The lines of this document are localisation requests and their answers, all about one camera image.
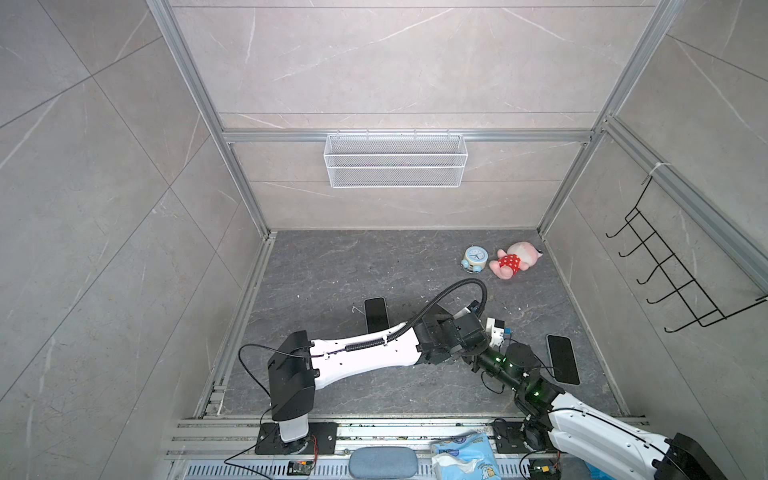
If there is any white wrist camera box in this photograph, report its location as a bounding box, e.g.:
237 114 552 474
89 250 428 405
486 317 511 349

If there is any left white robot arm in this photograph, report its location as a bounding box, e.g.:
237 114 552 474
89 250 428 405
267 310 490 444

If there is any white wire mesh basket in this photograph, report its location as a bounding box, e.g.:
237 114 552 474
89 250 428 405
323 133 468 189

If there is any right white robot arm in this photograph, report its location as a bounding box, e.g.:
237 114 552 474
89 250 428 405
465 343 725 479

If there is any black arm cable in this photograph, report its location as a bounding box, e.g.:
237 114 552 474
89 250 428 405
344 277 489 354

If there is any black wire hook rack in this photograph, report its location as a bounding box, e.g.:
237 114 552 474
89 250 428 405
605 175 767 334

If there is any cased phone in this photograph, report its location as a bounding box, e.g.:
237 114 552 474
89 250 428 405
546 335 581 385
364 297 390 333

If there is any cased phone on left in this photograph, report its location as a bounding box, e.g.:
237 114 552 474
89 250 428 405
364 297 390 333

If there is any grey blue cushion pad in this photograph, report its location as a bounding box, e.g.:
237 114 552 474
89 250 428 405
348 446 419 479

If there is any blue cream alarm clock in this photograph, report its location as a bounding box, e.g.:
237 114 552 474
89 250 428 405
461 245 489 273

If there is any pink plush pig toy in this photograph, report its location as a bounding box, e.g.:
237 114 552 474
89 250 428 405
488 242 543 280

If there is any cased phone on right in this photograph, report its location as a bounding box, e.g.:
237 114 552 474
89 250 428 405
546 335 581 385

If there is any blue tissue pack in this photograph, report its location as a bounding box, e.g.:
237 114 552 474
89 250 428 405
431 432 501 480

